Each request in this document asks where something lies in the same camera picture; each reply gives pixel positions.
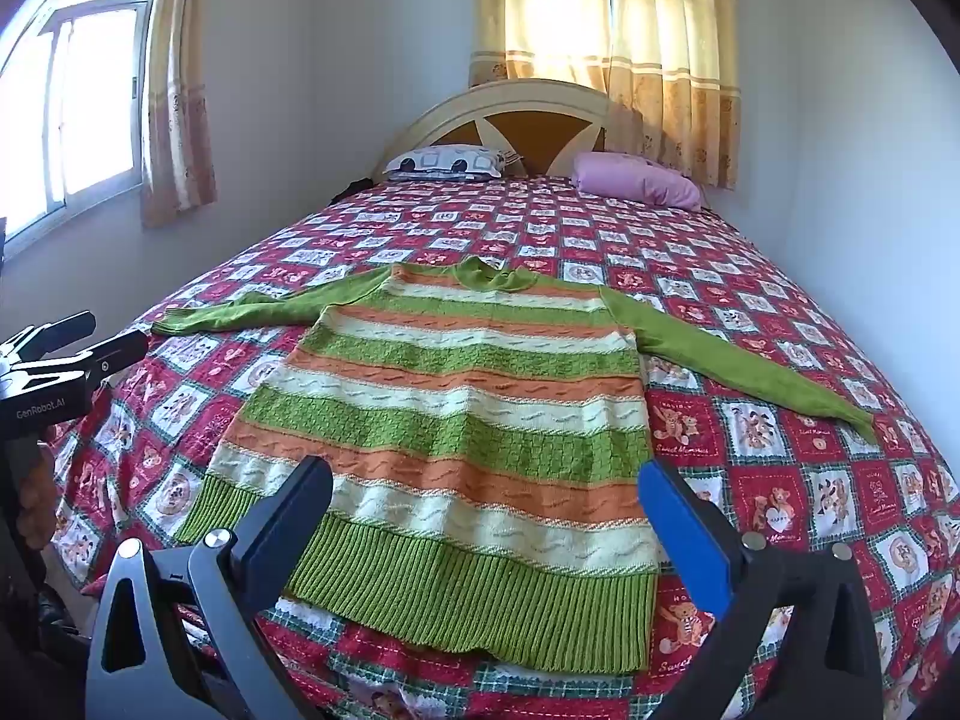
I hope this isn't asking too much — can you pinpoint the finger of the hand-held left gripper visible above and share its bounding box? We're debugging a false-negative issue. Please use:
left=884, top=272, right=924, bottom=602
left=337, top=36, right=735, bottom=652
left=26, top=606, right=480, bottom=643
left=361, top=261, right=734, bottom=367
left=0, top=310, right=98, bottom=362
left=0, top=330, right=151, bottom=395

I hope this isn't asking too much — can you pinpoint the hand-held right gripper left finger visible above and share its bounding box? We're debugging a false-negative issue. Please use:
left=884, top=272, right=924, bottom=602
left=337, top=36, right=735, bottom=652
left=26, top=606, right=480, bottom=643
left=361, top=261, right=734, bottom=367
left=86, top=454, right=335, bottom=720

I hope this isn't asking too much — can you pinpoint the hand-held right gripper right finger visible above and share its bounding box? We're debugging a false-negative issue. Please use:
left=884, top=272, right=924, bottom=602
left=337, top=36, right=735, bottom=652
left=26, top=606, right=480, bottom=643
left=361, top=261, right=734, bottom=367
left=637, top=457, right=886, bottom=720

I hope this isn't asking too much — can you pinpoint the green orange striped knit sweater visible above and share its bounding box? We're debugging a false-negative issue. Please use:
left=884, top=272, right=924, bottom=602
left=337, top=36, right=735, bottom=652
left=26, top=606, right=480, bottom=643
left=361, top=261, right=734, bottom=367
left=152, top=255, right=880, bottom=676

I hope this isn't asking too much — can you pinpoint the person's left hand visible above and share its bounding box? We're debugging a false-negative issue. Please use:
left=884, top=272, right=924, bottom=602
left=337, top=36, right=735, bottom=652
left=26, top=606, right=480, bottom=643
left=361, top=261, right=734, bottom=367
left=16, top=457, right=59, bottom=542

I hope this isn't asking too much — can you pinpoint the red patchwork printed bedspread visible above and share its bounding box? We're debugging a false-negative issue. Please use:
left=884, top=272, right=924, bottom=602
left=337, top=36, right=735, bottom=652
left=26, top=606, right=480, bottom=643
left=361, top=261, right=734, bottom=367
left=45, top=172, right=960, bottom=720

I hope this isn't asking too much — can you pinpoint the sliding glass window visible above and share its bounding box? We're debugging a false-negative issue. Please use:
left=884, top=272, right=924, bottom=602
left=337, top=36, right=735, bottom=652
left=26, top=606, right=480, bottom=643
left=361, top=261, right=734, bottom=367
left=0, top=0, right=156, bottom=257

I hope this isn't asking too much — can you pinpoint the narrow yellow patterned curtain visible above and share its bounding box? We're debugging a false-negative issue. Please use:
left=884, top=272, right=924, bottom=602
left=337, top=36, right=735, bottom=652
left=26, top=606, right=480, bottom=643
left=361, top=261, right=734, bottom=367
left=141, top=0, right=219, bottom=230

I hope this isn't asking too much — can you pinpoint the pink pillow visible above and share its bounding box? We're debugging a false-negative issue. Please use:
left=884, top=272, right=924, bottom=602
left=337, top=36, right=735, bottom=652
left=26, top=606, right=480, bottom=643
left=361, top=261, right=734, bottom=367
left=571, top=151, right=704, bottom=212

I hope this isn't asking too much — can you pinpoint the white patterned pillow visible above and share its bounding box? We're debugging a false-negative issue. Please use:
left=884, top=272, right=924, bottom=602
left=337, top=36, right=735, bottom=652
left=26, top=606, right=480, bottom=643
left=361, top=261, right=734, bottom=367
left=382, top=144, right=505, bottom=182

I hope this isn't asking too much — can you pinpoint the cream and brown wooden headboard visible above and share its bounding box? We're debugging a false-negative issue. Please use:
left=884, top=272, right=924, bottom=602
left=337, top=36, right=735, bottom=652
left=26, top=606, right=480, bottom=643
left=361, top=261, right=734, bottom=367
left=371, top=79, right=647, bottom=181

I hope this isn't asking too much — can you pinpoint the wide yellow patterned curtain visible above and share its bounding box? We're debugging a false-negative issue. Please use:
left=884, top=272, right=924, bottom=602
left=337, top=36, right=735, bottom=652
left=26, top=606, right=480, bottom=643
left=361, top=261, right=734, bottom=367
left=469, top=0, right=743, bottom=190

